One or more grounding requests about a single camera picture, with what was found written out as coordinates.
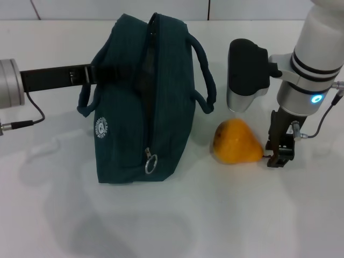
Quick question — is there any dark teal zippered lunch bag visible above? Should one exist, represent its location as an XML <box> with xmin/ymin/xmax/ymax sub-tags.
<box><xmin>76</xmin><ymin>12</ymin><xmax>218</xmax><ymax>185</ymax></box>

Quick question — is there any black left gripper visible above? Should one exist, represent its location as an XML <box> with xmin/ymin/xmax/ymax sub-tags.
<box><xmin>20</xmin><ymin>63</ymin><xmax>140</xmax><ymax>94</ymax></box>

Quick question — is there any grey right arm cable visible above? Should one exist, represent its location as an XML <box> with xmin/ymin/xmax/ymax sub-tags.
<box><xmin>291</xmin><ymin>80</ymin><xmax>344</xmax><ymax>139</ymax></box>

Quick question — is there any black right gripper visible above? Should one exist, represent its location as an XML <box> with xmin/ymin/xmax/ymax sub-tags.
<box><xmin>265</xmin><ymin>107</ymin><xmax>307</xmax><ymax>168</ymax></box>

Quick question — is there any orange-yellow pear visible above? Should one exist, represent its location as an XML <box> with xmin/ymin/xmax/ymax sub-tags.
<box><xmin>210</xmin><ymin>118</ymin><xmax>271</xmax><ymax>164</ymax></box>

